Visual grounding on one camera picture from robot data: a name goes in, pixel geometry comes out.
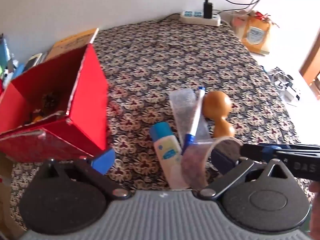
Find yellow book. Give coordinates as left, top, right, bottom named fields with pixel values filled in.
left=46, top=28, right=99, bottom=60

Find smartphone stack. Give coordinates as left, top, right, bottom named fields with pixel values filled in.
left=25, top=53, right=43, bottom=68

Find clear plastic bag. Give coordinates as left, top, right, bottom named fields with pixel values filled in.
left=169, top=89, right=212, bottom=145

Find floral patterned tablecloth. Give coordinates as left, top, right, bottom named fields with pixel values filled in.
left=10, top=20, right=320, bottom=230

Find translucent pink plastic bag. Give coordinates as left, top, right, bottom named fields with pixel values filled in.
left=229, top=10, right=250, bottom=34

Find wooden door frame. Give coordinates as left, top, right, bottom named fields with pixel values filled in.
left=299, top=27, right=320, bottom=100

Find white lotion bottle blue cap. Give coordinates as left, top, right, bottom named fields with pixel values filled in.
left=149, top=122, right=190, bottom=189

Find black power strip cord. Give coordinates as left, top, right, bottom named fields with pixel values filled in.
left=160, top=12, right=182, bottom=22

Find wooden gourd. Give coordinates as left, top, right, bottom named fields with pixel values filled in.
left=202, top=91, right=236, bottom=138

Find black charger cable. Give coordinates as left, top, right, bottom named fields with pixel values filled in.
left=206, top=0, right=262, bottom=7

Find person's right hand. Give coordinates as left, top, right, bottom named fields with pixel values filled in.
left=308, top=179, right=320, bottom=240

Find white power strip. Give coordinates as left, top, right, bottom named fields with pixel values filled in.
left=179, top=10, right=222, bottom=27

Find black charger plug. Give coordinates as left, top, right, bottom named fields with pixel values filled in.
left=203, top=0, right=213, bottom=19

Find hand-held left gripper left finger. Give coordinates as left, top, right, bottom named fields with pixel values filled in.
left=47, top=148, right=132, bottom=202

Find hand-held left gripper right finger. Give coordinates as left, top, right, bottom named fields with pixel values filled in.
left=199, top=148, right=292, bottom=201

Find red cardboard box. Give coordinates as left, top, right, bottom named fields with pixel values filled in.
left=0, top=44, right=112, bottom=163

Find tangled white cables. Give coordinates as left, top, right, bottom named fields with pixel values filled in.
left=271, top=66, right=302, bottom=102

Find blue white marker pen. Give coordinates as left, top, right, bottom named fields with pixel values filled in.
left=181, top=87, right=206, bottom=155

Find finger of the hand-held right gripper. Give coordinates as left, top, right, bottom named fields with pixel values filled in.
left=239, top=143, right=320, bottom=161

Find dark pine cone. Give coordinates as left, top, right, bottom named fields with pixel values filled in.
left=41, top=92, right=60, bottom=109

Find yellow gift bag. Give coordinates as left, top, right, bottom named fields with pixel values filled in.
left=240, top=10, right=279, bottom=55

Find brown cardboard box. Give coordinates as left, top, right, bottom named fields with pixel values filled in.
left=0, top=152, right=25, bottom=240

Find large clear tape roll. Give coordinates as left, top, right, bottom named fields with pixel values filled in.
left=180, top=135, right=243, bottom=189

